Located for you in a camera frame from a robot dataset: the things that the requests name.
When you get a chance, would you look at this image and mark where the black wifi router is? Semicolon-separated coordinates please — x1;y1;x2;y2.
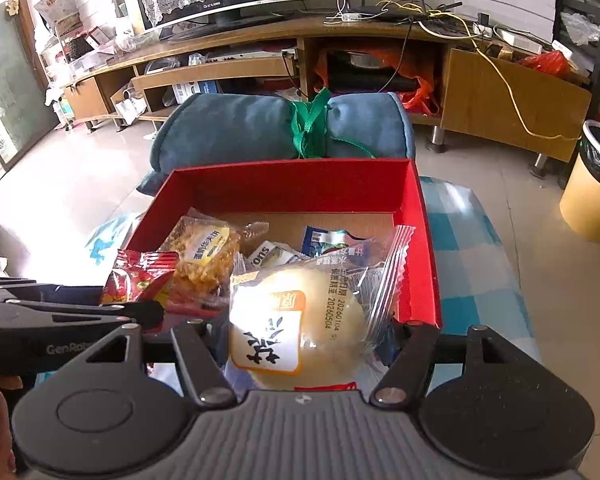
329;0;463;25

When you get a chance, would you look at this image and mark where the yellow waffle snack packet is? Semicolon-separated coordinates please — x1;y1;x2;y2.
159;208;270;309

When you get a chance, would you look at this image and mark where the wooden TV cabinet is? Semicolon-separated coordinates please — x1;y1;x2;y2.
62;18;594;162

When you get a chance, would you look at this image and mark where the yellow trash bin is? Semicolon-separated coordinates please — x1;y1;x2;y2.
559;119;600;242

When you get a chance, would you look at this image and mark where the rolled blue cushion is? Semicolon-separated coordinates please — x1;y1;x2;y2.
137;88;415;196

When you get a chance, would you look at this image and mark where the red plastic bag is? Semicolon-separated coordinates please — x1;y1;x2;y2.
518;50;572;80

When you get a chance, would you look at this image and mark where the blue checkered tablecloth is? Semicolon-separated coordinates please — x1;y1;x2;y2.
29;174;544;391

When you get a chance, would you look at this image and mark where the blue coconut chips packet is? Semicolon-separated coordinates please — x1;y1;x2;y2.
301;226;363;258

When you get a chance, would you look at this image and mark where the round bun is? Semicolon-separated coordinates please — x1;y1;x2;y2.
228;226;415;390

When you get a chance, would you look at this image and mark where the green ribbon strap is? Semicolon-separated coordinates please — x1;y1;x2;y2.
287;86;376;161

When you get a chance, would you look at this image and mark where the red cardboard box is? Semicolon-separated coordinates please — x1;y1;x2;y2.
128;159;442;326

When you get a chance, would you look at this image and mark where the white blue box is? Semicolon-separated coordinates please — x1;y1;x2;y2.
172;80;219;104

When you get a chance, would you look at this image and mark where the orange bag in cabinet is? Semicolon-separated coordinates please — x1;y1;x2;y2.
313;46;441;117

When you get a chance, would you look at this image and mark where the yellow cable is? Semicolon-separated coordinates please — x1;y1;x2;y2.
377;0;581;142

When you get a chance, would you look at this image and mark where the white green kaprons packet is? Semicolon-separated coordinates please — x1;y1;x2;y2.
247;240;308;269

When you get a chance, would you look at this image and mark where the red orange snack packet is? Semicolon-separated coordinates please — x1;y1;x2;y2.
99;248;221;334

